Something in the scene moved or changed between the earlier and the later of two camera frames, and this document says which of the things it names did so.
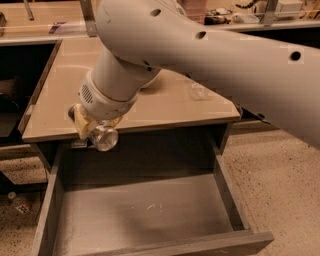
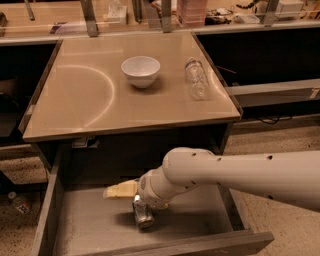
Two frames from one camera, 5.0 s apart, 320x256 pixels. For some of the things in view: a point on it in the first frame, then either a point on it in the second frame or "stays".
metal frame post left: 89,18 stays
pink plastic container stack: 195,9 stays
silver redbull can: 104,137 to 143,214
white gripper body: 100,104 to 145,189
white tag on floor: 23,209 stays
